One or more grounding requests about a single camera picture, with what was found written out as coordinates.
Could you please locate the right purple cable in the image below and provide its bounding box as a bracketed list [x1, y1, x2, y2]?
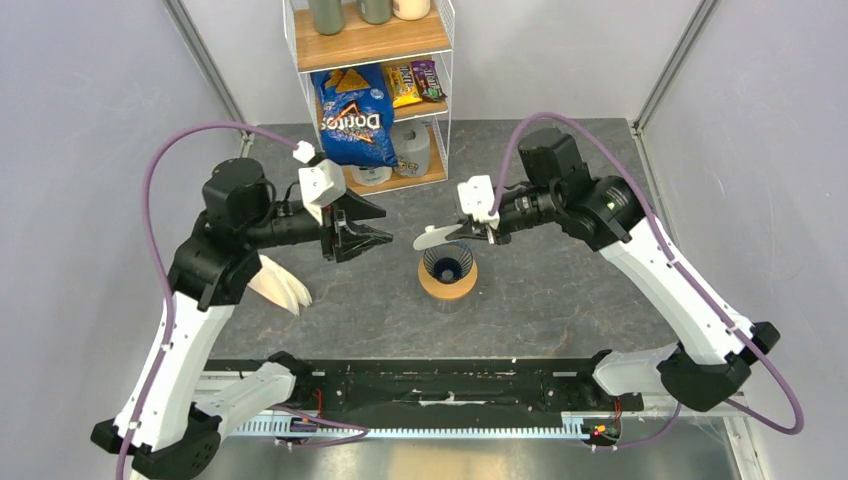
[488, 111, 806, 453]

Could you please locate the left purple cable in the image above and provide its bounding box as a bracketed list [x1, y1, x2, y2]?
[114, 120, 371, 480]

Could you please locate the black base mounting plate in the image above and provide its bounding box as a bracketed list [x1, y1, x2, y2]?
[201, 357, 647, 432]

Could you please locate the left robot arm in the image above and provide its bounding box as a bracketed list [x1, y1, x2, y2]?
[91, 157, 392, 479]

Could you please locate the aluminium frame post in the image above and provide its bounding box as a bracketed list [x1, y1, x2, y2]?
[161, 0, 246, 123]
[632, 0, 720, 133]

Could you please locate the grey slotted cable duct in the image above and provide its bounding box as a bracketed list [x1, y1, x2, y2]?
[231, 411, 614, 441]

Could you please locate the single white coffee filter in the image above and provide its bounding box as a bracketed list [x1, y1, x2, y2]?
[413, 224, 463, 251]

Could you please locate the white paper roll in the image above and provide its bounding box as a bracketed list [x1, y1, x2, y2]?
[348, 166, 394, 187]

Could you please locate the white wire shelf rack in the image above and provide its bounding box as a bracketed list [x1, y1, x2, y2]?
[283, 1, 455, 195]

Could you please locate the yellow candy bag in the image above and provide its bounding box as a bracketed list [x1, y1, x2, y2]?
[383, 63, 423, 109]

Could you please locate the green pump bottle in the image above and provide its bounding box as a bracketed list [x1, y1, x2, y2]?
[307, 0, 345, 36]

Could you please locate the right aluminium frame post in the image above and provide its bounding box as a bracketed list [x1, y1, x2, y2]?
[632, 0, 720, 133]

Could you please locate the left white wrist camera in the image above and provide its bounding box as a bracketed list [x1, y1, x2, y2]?
[293, 140, 347, 226]

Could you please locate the dark candy bag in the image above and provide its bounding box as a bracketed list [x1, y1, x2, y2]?
[411, 60, 447, 103]

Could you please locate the cream lotion bottle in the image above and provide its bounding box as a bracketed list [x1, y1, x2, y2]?
[392, 0, 431, 21]

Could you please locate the clear glass cup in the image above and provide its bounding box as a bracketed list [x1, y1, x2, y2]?
[431, 299, 467, 315]

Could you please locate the round wooden dripper stand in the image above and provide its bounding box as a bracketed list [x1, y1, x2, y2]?
[417, 259, 479, 301]

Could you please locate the left aluminium frame post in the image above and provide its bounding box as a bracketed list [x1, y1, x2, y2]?
[161, 0, 246, 123]

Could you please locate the blue Doritos chip bag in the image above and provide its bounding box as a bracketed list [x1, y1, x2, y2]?
[310, 63, 397, 167]

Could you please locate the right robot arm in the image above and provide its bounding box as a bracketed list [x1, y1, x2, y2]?
[446, 128, 780, 412]

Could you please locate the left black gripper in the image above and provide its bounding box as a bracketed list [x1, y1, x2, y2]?
[246, 181, 395, 261]

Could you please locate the coffee filter paper pack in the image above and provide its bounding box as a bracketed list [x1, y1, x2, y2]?
[248, 254, 313, 316]

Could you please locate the purple cable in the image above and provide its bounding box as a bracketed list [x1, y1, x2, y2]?
[488, 111, 806, 453]
[114, 120, 371, 480]

